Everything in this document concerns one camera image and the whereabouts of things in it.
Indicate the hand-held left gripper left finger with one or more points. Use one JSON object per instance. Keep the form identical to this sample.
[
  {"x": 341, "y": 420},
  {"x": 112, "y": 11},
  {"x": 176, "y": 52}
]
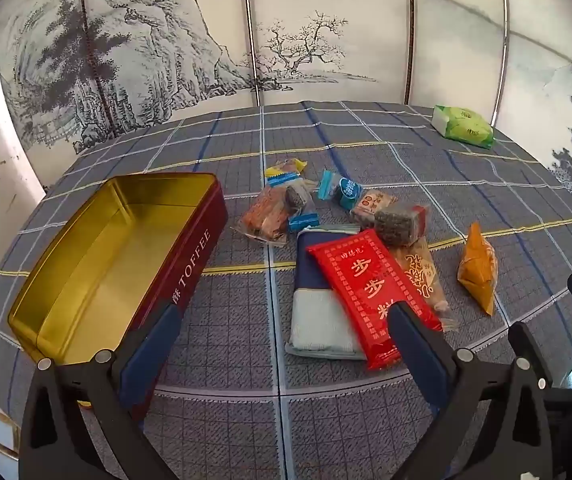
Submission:
[{"x": 150, "y": 347}]

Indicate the green tissue pack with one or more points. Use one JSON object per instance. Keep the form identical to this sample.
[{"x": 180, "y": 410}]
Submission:
[{"x": 463, "y": 125}]

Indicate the grey plaid blanket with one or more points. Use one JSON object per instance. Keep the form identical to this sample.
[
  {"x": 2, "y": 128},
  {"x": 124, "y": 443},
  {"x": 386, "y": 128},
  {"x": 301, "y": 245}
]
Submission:
[{"x": 316, "y": 410}]

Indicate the pink printed snack packet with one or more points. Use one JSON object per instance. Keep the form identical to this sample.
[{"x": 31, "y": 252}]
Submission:
[{"x": 371, "y": 205}]

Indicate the red and gold tin box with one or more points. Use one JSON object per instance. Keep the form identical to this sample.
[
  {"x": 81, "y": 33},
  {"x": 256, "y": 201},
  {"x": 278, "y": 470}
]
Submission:
[{"x": 90, "y": 270}]

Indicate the clear brown pastry packet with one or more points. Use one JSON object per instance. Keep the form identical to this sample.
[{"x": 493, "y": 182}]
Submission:
[{"x": 418, "y": 272}]

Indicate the red snack packet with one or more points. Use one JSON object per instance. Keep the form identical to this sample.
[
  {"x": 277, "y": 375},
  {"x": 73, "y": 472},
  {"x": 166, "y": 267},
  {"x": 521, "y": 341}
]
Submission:
[{"x": 361, "y": 280}]

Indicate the orange triangular snack packet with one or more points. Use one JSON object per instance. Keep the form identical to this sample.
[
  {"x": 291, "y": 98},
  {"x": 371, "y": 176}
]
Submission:
[{"x": 476, "y": 270}]

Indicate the dark sesame block packet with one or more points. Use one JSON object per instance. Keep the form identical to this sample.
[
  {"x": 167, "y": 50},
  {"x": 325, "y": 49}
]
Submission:
[{"x": 398, "y": 225}]

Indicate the dark candy with blue ends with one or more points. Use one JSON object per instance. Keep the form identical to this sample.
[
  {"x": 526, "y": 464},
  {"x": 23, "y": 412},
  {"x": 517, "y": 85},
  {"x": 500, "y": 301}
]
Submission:
[{"x": 298, "y": 197}]

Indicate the clear orange meat snack packet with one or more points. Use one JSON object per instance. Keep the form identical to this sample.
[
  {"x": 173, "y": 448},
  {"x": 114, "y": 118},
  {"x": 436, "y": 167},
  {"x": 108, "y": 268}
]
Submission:
[{"x": 261, "y": 217}]

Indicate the navy and white snack packet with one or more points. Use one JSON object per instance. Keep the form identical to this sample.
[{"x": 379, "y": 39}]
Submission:
[{"x": 311, "y": 310}]

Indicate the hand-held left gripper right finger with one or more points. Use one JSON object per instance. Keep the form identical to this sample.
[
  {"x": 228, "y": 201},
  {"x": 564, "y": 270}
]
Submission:
[{"x": 416, "y": 347}]

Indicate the landscape painted folding screen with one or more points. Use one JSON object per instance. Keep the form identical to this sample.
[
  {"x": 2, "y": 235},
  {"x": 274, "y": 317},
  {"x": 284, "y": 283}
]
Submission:
[{"x": 165, "y": 35}]

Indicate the yellow candy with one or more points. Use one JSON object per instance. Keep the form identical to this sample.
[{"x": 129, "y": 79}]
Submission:
[{"x": 288, "y": 166}]

